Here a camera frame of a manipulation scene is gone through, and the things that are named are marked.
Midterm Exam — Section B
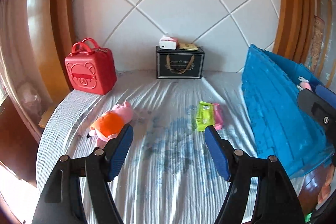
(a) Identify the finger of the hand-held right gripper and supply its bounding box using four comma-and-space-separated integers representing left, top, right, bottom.
297, 89, 336, 132
316, 84, 336, 104

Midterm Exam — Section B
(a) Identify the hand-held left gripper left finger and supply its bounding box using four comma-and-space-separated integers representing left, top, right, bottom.
32, 124, 134, 224

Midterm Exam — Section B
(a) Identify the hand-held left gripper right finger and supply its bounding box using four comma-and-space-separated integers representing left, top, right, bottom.
204, 126, 305, 224

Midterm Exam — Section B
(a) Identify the small pink pig plush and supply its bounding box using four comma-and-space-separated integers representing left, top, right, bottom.
297, 76, 313, 90

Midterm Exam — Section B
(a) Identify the blue plastic storage crate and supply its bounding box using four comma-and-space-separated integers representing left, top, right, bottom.
241, 44, 336, 179

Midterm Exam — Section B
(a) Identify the pink packet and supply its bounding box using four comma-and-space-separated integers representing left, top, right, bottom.
213, 103, 224, 131

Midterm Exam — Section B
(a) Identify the lime green packet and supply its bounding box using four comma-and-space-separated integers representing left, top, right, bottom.
195, 101, 216, 132

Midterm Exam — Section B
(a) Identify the rolled patterned carpet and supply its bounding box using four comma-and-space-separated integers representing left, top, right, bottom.
304, 15, 326, 75

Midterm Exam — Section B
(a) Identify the wooden nightstand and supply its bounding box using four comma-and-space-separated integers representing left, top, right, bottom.
5, 101, 57, 180

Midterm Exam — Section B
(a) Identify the red bear suitcase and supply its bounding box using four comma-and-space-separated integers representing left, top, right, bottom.
65, 38, 117, 95

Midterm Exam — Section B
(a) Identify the person's bare leg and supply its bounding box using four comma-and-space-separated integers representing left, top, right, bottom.
317, 174, 332, 205

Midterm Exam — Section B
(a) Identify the black gift box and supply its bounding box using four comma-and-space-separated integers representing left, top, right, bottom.
156, 46, 204, 80

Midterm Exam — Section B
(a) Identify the pale plastic bag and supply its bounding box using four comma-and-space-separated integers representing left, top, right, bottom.
18, 82, 42, 114

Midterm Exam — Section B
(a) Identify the person's green clothing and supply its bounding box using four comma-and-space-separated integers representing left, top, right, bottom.
304, 210, 319, 223

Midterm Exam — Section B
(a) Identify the small beige box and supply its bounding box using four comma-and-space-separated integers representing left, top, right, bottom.
178, 42, 198, 51

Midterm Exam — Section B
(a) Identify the white red tissue pack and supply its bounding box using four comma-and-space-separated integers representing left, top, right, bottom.
159, 35, 179, 49

